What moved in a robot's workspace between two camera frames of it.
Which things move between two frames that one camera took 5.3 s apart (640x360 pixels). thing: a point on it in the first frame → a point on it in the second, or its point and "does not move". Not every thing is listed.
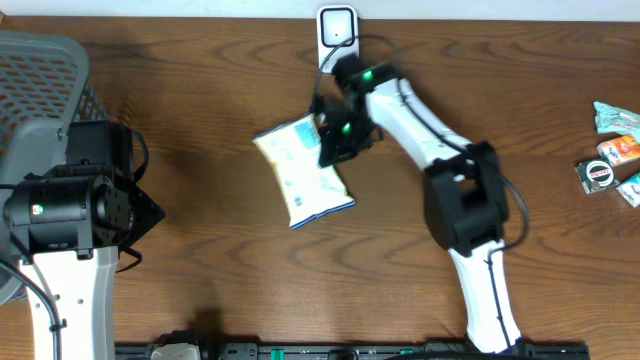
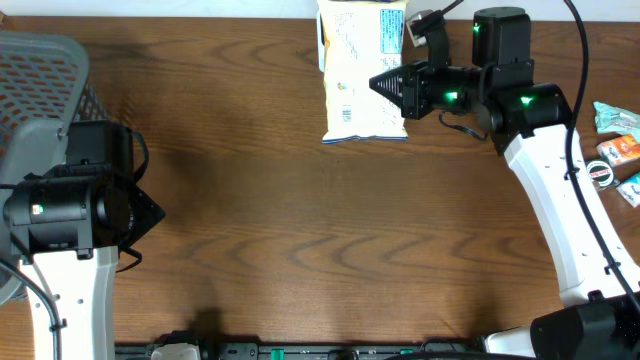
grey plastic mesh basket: [43, 88] does not move
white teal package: [308, 190] → [356, 41]
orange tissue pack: [620, 150] does not move
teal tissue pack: [630, 190] does not move
